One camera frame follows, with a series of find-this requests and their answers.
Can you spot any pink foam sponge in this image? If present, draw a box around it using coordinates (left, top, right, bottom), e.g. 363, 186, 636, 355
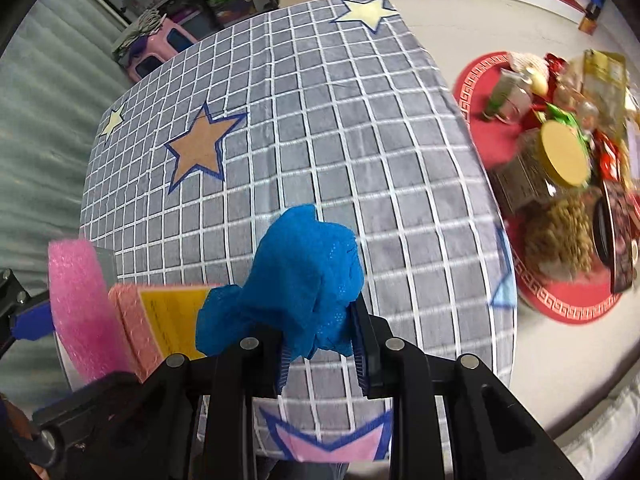
48, 238, 136, 382

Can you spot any blue mesh cloth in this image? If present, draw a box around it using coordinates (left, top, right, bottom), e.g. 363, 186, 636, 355
195, 204, 364, 360

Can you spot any red yellow paper box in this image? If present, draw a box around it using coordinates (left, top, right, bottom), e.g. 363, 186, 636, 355
108, 283, 217, 382

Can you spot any red round mat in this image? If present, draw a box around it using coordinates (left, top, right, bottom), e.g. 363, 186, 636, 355
454, 52, 639, 324

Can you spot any jar with yellow lid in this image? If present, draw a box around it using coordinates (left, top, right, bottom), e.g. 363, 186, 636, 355
488, 120, 591, 217

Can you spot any grey grid star rug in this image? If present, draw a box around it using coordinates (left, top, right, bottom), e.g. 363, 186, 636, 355
79, 0, 519, 463

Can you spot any green curtain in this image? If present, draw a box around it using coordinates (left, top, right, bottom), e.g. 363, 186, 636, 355
0, 0, 137, 401

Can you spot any pink plastic stool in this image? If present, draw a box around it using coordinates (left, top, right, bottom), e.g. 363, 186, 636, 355
112, 9, 198, 82

